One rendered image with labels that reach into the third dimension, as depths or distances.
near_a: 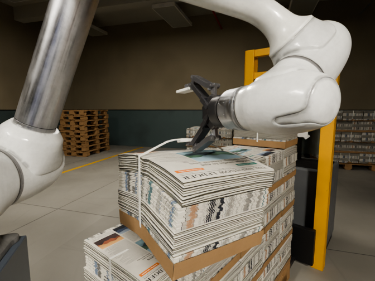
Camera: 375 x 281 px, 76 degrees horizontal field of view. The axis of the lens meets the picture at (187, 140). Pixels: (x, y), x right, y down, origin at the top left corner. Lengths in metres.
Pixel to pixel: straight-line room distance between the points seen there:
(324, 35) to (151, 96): 8.05
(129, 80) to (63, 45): 8.22
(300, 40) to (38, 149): 0.63
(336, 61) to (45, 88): 0.63
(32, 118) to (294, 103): 0.59
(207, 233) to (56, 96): 0.50
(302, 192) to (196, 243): 1.91
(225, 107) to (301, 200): 2.02
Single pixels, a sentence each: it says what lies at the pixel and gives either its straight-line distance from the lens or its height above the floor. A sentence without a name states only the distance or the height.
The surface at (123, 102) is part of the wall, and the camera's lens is 8.97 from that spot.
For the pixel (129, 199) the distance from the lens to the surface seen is 0.75.
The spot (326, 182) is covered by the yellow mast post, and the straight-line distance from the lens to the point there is 2.20.
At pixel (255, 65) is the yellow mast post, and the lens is 2.42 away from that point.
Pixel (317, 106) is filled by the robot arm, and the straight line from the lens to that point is 0.39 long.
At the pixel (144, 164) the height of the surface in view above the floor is 1.18.
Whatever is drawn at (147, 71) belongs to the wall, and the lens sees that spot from 8.59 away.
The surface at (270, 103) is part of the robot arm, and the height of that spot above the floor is 1.33.
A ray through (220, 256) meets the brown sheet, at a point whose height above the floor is 0.97.
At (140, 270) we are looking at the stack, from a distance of 0.85.
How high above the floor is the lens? 1.32
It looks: 7 degrees down
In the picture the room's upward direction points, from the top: straight up
